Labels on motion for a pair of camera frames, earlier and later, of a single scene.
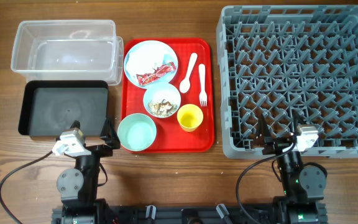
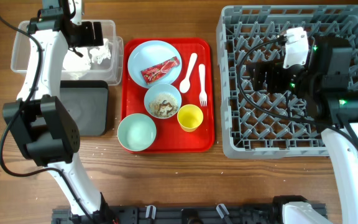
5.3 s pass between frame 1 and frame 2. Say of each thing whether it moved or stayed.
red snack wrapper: moved
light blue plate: moved
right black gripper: moved
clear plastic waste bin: stayed
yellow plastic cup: stayed
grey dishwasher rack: stayed
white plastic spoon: stayed
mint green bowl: stayed
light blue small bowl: stayed
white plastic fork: stayed
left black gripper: moved
